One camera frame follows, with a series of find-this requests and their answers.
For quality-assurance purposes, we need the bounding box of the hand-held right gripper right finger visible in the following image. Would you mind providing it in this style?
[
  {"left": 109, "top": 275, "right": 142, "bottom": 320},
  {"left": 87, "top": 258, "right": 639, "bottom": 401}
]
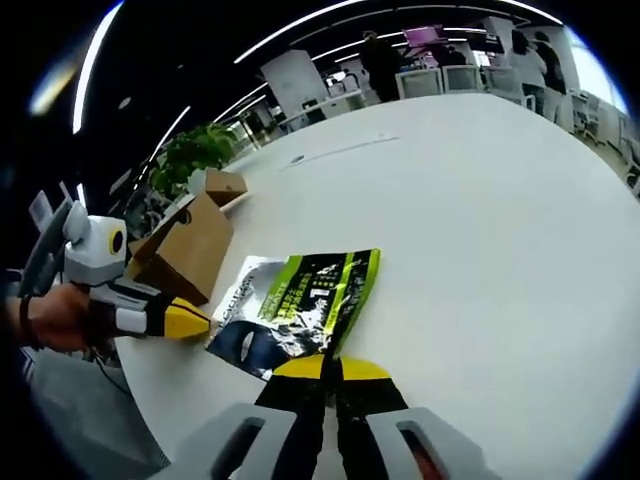
[{"left": 333, "top": 357, "right": 494, "bottom": 480}]

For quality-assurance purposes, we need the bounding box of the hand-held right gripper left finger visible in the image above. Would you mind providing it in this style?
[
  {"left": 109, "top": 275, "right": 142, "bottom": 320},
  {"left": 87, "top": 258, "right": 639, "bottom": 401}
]
[{"left": 167, "top": 353, "right": 331, "bottom": 480}]

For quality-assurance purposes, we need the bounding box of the brown cardboard shoe box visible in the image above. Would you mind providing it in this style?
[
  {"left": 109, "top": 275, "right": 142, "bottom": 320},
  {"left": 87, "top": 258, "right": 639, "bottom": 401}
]
[{"left": 127, "top": 168, "right": 249, "bottom": 307}]

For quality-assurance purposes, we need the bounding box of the green and black soft packet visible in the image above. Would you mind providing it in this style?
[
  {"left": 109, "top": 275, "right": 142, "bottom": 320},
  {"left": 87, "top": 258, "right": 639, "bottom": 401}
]
[{"left": 204, "top": 248, "right": 382, "bottom": 382}]

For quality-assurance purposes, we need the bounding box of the person's left hand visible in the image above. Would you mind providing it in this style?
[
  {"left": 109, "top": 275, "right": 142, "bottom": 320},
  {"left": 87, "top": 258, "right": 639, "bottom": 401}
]
[{"left": 29, "top": 283, "right": 122, "bottom": 354}]

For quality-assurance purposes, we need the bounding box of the green plant in white pot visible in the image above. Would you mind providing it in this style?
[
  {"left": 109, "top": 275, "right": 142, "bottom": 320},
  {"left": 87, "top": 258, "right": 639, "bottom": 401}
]
[{"left": 148, "top": 123, "right": 242, "bottom": 204}]

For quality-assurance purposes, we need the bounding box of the white table socket panel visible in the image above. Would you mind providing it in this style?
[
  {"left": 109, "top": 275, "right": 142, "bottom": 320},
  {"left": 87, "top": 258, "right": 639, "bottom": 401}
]
[{"left": 278, "top": 134, "right": 402, "bottom": 172}]

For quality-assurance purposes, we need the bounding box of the purple monitor screen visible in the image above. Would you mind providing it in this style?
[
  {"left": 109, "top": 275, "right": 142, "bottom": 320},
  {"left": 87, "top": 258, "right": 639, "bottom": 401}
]
[{"left": 402, "top": 25, "right": 445, "bottom": 50}]

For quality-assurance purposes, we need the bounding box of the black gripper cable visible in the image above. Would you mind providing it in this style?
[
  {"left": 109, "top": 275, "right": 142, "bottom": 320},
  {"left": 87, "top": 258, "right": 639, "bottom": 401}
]
[{"left": 88, "top": 343, "right": 134, "bottom": 399}]

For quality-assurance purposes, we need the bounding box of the black wrist strap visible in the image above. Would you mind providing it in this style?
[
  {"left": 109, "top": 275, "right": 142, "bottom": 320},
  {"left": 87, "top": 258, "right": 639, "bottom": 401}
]
[{"left": 18, "top": 293, "right": 45, "bottom": 351}]

